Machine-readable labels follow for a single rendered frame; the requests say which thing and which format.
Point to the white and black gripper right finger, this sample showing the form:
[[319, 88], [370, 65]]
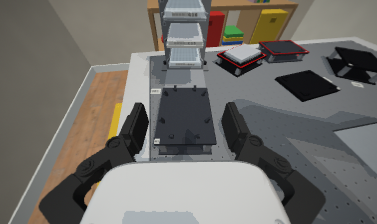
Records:
[[302, 200]]

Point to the grey plate hotel rack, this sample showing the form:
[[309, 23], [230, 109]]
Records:
[[185, 77]]

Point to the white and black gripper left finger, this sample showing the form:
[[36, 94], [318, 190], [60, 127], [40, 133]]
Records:
[[65, 203]]

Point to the grey speckled base plate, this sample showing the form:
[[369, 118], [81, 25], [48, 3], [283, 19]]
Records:
[[301, 132]]

